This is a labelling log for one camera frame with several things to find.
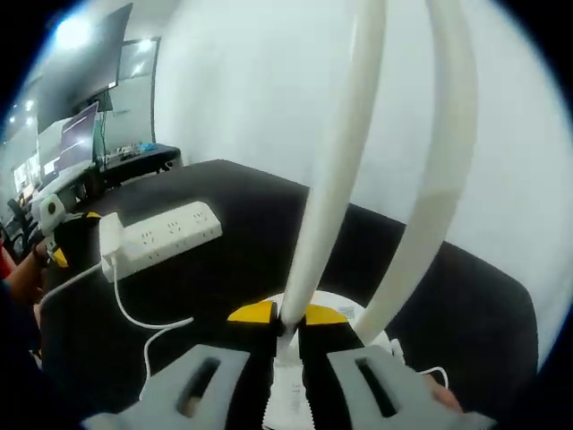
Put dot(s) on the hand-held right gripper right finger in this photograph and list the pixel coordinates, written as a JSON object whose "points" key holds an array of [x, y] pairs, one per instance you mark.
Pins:
{"points": [[380, 385]]}

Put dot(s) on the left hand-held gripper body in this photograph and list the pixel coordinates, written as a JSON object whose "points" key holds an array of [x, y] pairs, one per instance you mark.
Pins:
{"points": [[53, 210]]}

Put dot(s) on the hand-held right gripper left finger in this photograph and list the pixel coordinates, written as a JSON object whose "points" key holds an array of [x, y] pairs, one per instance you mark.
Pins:
{"points": [[179, 385]]}

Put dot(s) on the white desk lamp plug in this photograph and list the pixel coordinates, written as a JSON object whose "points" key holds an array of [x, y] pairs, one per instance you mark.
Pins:
{"points": [[110, 237]]}

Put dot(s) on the white power strip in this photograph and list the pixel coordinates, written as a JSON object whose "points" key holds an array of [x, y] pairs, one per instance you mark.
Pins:
{"points": [[179, 233]]}

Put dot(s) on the white desk lamp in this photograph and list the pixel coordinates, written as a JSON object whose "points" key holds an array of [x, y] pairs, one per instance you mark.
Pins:
{"points": [[331, 179]]}

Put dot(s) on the black office desk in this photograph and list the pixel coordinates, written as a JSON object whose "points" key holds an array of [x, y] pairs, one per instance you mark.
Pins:
{"points": [[139, 163]]}

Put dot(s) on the person's left hand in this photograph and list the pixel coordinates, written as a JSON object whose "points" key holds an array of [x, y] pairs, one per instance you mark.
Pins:
{"points": [[36, 262]]}

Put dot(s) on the person's right hand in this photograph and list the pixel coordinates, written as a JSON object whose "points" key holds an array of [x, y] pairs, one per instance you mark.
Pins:
{"points": [[443, 394]]}

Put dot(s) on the lit computer screen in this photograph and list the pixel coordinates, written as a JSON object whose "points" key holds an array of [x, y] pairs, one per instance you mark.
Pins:
{"points": [[78, 139]]}

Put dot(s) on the large black monitor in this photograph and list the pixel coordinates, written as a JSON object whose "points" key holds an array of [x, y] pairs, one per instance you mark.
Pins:
{"points": [[85, 67]]}

